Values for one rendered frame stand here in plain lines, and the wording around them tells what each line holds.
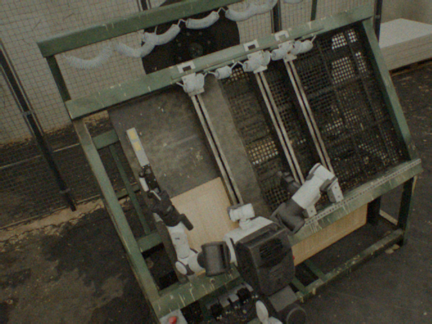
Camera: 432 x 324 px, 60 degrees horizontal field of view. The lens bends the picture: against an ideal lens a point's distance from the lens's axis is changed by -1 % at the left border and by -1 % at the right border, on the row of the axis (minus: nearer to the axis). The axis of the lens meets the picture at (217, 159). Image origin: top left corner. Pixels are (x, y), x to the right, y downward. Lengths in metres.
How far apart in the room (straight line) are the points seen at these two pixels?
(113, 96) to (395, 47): 5.27
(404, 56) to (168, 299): 5.64
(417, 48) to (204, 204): 5.41
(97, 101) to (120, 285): 2.02
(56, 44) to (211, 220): 1.42
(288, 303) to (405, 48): 5.50
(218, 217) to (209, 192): 0.17
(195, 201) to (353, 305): 1.60
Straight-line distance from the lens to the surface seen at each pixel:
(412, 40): 6.91
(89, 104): 2.12
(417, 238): 3.83
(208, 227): 2.30
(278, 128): 2.44
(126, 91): 2.15
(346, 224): 3.31
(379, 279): 3.44
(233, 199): 2.28
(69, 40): 2.53
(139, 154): 2.17
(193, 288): 2.31
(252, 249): 1.70
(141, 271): 2.22
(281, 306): 1.93
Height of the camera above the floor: 2.66
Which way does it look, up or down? 33 degrees down
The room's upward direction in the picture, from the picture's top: 10 degrees counter-clockwise
